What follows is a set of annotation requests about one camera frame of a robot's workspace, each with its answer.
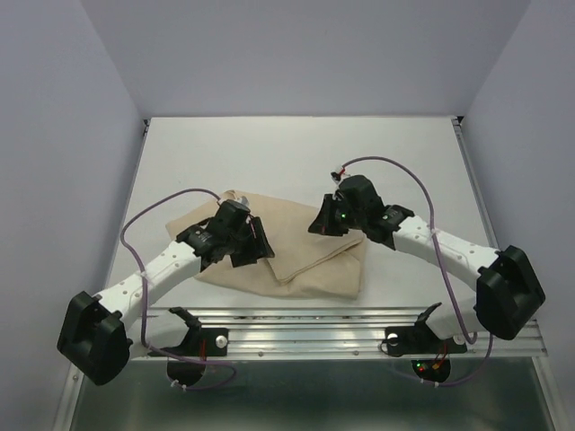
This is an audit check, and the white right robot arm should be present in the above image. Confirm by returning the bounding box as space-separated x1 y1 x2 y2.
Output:
308 175 545 350

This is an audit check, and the beige cloth drape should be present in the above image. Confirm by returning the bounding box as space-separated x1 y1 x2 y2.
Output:
164 189 368 301

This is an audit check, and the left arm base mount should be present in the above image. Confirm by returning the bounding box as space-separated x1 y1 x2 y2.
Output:
146 307 237 392

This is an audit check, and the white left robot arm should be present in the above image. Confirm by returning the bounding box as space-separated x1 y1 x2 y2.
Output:
57 199 274 386

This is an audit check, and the aluminium mounting rail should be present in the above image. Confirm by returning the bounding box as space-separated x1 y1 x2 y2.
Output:
147 307 547 361

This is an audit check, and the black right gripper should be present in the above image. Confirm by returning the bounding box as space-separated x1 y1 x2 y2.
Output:
306 194 365 237

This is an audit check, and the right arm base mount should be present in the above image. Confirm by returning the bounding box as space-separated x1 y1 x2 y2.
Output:
378 303 467 387

